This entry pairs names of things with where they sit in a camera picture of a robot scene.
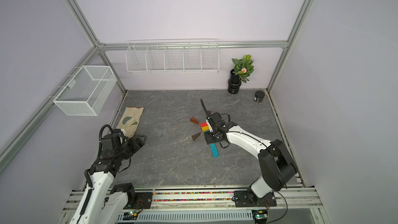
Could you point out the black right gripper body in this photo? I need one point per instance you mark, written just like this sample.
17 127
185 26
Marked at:
210 136

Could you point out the dark brown wedge block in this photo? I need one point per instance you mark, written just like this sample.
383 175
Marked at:
196 136

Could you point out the reddish brown wedge block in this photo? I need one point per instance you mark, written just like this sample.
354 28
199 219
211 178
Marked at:
194 120

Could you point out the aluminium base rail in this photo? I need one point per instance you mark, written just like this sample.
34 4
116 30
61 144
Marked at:
162 201

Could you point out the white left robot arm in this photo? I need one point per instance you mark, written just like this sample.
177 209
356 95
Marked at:
102 174

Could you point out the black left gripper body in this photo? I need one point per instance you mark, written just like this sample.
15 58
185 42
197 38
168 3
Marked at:
131 146

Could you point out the square white wire basket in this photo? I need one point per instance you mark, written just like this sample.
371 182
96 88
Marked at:
87 91

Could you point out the teal block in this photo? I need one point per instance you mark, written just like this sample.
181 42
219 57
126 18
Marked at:
214 150

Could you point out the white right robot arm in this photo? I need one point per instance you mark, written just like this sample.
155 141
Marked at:
276 162

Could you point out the long white wire basket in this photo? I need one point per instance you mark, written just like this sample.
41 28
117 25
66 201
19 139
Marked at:
172 55

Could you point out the small black cylinder can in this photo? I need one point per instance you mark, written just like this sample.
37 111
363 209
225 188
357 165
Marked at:
259 96

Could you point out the potted green plant black vase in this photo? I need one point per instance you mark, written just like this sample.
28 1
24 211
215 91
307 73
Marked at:
242 69

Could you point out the yellow work glove green patches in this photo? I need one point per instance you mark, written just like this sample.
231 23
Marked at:
130 120

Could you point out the white vented cable duct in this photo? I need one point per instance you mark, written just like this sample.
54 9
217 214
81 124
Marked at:
188 217

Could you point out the red rectangular block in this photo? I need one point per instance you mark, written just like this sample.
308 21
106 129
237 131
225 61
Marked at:
203 124

